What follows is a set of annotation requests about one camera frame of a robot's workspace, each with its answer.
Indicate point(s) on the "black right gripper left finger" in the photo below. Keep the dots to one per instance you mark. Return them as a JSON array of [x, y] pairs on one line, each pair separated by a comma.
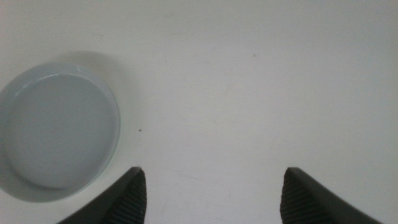
[[124, 202]]

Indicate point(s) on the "grey shallow bowl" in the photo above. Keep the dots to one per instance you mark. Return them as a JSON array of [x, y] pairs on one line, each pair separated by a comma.
[[59, 130]]

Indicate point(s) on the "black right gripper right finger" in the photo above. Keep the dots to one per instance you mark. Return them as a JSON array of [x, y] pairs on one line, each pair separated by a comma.
[[304, 202]]

